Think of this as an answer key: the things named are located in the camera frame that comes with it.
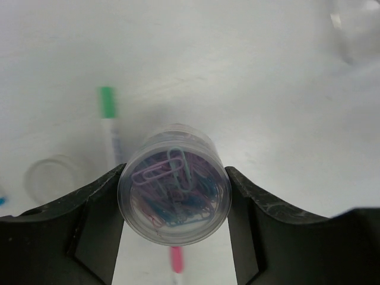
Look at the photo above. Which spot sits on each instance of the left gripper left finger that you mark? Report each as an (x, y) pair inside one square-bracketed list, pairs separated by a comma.
[(71, 240)]

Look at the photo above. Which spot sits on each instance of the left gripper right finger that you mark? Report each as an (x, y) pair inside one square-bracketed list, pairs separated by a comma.
[(274, 242)]

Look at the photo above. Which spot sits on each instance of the small clear tape roll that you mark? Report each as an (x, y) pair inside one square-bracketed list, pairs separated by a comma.
[(48, 179)]

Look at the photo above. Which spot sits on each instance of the pink marker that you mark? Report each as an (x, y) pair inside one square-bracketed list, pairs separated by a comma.
[(177, 264)]

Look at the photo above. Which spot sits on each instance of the paper clip jar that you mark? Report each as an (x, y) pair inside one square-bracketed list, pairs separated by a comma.
[(175, 191)]

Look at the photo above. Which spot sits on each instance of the green marker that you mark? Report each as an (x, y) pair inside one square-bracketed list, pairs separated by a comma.
[(110, 124)]

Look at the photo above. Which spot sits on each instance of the clear bin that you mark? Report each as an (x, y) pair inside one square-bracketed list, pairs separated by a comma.
[(356, 29)]

